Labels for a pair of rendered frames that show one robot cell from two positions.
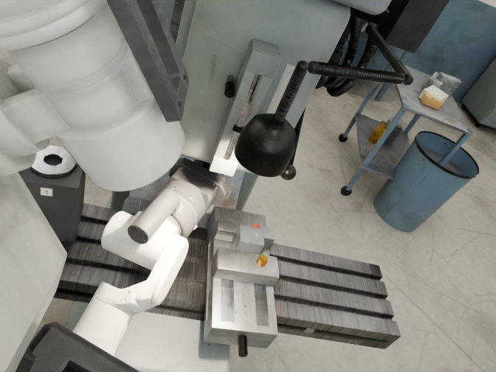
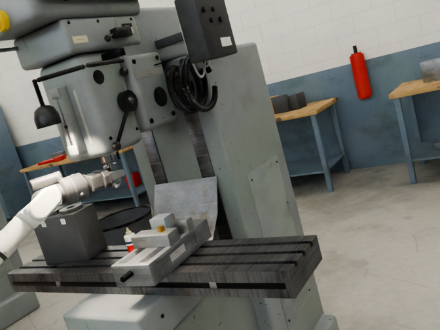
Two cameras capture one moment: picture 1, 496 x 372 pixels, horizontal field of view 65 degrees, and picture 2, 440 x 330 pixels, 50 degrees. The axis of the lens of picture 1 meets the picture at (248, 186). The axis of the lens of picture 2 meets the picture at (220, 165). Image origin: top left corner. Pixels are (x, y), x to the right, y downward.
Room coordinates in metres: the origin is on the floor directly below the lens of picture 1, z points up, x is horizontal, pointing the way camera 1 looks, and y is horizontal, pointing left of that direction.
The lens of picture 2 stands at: (-0.13, -1.36, 1.46)
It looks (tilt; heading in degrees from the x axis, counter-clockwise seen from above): 10 degrees down; 50
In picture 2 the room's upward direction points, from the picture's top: 16 degrees counter-clockwise
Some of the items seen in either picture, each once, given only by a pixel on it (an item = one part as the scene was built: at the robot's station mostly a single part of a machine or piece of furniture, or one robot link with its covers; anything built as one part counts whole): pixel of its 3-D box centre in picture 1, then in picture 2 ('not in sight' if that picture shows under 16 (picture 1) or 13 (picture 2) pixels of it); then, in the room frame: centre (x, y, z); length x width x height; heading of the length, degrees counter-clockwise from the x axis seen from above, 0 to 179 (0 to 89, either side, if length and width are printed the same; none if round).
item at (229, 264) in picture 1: (246, 266); (155, 238); (0.60, -0.08, 1.02); 0.15 x 0.06 x 0.04; 109
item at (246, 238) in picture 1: (247, 242); (163, 224); (0.65, -0.06, 1.04); 0.06 x 0.05 x 0.06; 109
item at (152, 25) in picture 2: not in sight; (163, 38); (1.08, 0.23, 1.66); 0.80 x 0.23 x 0.20; 17
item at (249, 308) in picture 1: (240, 266); (163, 244); (0.62, -0.07, 0.98); 0.35 x 0.15 x 0.11; 19
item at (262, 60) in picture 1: (241, 114); (68, 121); (0.50, 0.05, 1.45); 0.04 x 0.04 x 0.21; 17
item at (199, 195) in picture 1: (187, 195); (88, 184); (0.51, 0.09, 1.23); 0.13 x 0.12 x 0.10; 86
